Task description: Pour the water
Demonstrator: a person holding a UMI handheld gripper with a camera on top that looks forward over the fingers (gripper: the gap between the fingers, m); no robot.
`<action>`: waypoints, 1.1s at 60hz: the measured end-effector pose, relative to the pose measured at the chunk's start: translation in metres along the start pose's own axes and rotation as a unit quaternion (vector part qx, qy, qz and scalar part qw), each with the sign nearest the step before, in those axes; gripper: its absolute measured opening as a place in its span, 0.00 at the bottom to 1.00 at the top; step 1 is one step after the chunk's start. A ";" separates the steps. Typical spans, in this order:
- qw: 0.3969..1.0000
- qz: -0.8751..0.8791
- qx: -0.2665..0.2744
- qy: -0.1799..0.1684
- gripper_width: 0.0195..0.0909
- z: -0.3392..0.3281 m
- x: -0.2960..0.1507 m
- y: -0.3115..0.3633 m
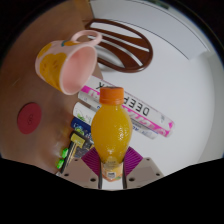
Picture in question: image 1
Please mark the pink shuttlecock tube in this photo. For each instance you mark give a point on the pink shuttlecock tube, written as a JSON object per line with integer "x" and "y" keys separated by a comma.
{"x": 146, "y": 115}

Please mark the pink and yellow mug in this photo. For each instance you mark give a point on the pink and yellow mug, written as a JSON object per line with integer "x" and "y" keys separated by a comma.
{"x": 53, "y": 66}

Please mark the brown wooden chair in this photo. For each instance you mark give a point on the brown wooden chair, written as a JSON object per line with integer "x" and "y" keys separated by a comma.
{"x": 146, "y": 53}

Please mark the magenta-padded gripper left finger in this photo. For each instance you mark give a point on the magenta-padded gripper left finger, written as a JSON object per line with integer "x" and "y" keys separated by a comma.
{"x": 83, "y": 171}

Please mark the orange-capped juice bottle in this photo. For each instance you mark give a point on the orange-capped juice bottle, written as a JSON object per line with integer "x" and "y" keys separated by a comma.
{"x": 111, "y": 133}

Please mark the dark blue pump bottle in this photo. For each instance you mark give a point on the dark blue pump bottle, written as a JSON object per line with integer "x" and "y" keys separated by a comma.
{"x": 81, "y": 126}

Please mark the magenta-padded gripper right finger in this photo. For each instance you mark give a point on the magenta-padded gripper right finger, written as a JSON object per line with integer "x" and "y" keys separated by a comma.
{"x": 141, "y": 171}

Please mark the flat round red coaster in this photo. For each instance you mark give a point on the flat round red coaster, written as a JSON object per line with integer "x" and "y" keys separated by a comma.
{"x": 29, "y": 118}

